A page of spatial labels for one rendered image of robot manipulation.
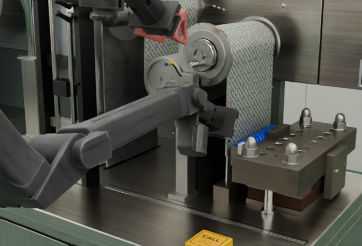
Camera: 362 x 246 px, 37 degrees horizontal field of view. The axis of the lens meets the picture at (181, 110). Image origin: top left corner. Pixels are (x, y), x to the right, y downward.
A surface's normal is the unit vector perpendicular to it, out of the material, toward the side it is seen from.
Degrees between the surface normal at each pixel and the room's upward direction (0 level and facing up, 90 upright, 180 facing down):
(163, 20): 50
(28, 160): 70
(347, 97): 90
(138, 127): 83
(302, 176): 90
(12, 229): 90
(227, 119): 61
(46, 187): 81
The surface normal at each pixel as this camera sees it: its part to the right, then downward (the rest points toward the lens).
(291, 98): -0.57, 0.20
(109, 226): 0.00, -0.97
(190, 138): -0.47, -0.21
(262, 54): 0.82, 0.14
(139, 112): 0.87, -0.11
